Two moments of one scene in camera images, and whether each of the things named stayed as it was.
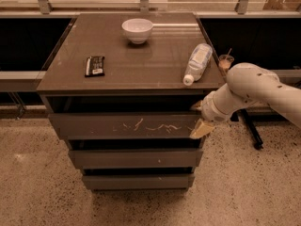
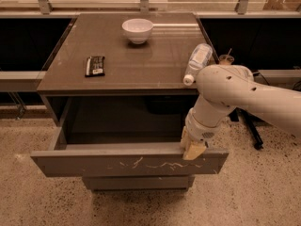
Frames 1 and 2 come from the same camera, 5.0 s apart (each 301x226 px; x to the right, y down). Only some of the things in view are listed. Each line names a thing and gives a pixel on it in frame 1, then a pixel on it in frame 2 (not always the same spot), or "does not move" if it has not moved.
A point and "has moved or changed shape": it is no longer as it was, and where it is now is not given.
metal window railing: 144,2 does not move
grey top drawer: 123,126 has moved or changed shape
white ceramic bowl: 137,30 does not move
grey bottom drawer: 138,181 does not move
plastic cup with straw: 226,60 does not move
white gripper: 209,111 to 199,131
